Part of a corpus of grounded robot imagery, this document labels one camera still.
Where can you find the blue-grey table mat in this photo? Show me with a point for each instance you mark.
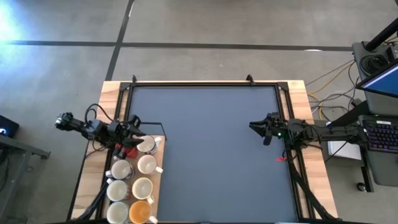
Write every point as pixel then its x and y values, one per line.
pixel 217 140

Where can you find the plain red mug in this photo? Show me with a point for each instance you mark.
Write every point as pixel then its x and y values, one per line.
pixel 130 152

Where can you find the monitor with blue screen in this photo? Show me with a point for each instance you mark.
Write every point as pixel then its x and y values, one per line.
pixel 385 82

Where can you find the white mug dark blue blotches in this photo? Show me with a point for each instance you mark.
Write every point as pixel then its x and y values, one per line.
pixel 120 169

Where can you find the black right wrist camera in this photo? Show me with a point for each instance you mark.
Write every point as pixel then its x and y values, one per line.
pixel 273 117

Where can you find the grey diamond pattern mug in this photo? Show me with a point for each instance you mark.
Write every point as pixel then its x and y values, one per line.
pixel 146 164

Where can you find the red white lattice mug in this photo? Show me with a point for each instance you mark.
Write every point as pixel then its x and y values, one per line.
pixel 117 190

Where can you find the plain white mug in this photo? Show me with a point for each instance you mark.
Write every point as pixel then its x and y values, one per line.
pixel 117 213

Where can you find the black frame clamp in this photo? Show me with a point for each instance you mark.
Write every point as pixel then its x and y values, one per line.
pixel 134 78
pixel 250 78

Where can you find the cream mug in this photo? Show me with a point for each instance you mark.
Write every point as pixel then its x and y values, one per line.
pixel 142 188

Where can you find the white paper box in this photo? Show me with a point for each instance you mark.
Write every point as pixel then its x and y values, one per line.
pixel 345 151

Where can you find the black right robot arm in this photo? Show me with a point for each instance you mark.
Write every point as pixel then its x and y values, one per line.
pixel 339 135

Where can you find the black keyboard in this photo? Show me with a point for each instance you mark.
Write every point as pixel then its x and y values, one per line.
pixel 382 135

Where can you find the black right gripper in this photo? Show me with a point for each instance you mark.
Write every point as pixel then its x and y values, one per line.
pixel 278 130

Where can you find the black metal table frame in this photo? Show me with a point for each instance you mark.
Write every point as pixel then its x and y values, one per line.
pixel 205 84

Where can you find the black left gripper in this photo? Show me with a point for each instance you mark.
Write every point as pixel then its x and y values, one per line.
pixel 116 133

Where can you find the laptop computer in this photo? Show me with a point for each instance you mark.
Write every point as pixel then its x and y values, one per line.
pixel 385 171

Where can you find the dark grey side table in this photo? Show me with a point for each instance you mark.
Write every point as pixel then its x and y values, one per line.
pixel 18 147

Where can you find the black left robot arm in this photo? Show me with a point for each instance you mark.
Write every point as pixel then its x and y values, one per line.
pixel 74 124

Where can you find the plain orange mug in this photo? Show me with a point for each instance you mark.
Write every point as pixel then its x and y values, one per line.
pixel 140 212

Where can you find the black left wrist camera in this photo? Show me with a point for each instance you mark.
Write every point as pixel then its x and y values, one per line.
pixel 134 121

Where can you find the blue white leaf mug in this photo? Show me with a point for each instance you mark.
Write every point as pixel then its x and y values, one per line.
pixel 150 145

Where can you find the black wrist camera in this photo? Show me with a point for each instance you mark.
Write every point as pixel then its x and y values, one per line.
pixel 273 117
pixel 134 121

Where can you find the black caster wheel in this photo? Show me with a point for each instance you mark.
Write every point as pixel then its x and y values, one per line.
pixel 361 186

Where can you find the black box with light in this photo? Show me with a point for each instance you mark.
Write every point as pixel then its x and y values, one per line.
pixel 7 126

